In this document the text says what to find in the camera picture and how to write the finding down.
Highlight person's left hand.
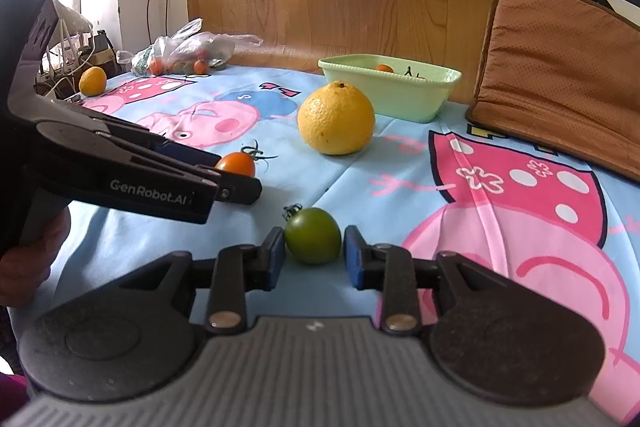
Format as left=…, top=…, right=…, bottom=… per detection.
left=0, top=206, right=72, bottom=309

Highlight large yellow citrus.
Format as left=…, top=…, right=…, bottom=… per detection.
left=297, top=80, right=376, bottom=156

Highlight light green plastic basin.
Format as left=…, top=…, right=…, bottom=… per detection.
left=318, top=54, right=462, bottom=124

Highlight clear plastic bag of tomatoes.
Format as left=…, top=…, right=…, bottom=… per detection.
left=130, top=17, right=264, bottom=76

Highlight green tomato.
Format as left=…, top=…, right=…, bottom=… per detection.
left=282, top=204, right=343, bottom=265

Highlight magenta clothing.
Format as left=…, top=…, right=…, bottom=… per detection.
left=0, top=369, right=32, bottom=415

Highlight brown seat cushion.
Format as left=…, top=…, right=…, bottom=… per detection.
left=465, top=0, right=640, bottom=184

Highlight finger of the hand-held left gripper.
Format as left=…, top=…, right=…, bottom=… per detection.
left=114, top=121, right=222, bottom=168
left=99, top=131, right=264, bottom=207

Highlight dark small box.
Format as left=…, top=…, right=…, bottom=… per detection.
left=91, top=29, right=117, bottom=68

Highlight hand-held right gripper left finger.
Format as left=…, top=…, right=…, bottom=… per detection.
left=125, top=226, right=287, bottom=334

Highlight orange mandarin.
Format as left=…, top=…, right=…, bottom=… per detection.
left=78, top=66, right=108, bottom=97

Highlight blue cartoon pig blanket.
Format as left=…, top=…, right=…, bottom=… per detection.
left=10, top=64, right=640, bottom=427

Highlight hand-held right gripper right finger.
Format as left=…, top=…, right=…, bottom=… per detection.
left=343, top=225, right=507, bottom=334

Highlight tangled white cables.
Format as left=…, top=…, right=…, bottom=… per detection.
left=36, top=18, right=97, bottom=96

